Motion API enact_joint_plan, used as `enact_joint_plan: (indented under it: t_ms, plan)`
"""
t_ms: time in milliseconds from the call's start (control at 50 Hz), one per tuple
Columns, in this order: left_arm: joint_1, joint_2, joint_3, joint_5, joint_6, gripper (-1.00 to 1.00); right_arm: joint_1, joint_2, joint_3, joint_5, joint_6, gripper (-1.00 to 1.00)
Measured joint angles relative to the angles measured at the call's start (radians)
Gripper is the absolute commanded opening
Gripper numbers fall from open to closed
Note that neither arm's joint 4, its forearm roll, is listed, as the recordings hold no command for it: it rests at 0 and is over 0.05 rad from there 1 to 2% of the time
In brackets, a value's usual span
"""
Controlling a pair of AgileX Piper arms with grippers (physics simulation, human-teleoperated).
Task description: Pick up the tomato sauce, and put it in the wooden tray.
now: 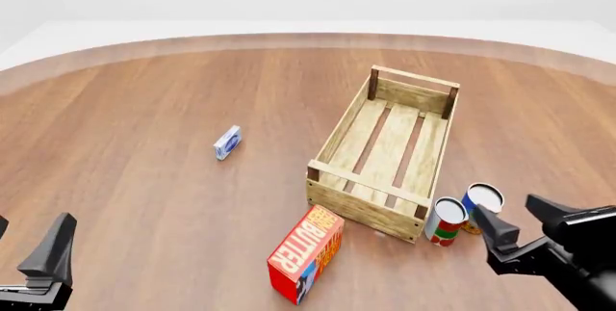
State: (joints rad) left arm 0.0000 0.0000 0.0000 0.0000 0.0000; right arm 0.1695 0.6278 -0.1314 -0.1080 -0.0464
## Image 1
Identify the small blue white box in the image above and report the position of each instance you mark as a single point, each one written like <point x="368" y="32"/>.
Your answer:
<point x="227" y="143"/>

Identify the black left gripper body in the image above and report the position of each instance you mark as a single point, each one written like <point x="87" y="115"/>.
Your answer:
<point x="33" y="298"/>

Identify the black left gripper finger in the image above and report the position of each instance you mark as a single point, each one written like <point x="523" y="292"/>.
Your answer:
<point x="50" y="253"/>
<point x="3" y="225"/>

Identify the red butter box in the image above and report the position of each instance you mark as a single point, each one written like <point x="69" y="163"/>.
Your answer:
<point x="298" y="249"/>

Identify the white tin with red tomatoes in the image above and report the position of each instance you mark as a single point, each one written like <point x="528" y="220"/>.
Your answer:
<point x="445" y="228"/>

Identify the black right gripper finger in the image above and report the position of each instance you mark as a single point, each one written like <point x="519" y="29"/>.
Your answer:
<point x="546" y="210"/>
<point x="498" y="231"/>

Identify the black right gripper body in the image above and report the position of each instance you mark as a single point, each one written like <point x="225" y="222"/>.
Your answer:
<point x="572" y="242"/>

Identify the wooden slat tray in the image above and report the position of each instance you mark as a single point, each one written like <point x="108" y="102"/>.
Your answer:
<point x="385" y="134"/>

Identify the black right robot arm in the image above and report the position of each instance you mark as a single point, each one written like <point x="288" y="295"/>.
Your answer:
<point x="599" y="291"/>

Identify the blue tin with white lid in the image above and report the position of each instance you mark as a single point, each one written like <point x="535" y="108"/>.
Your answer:
<point x="485" y="195"/>

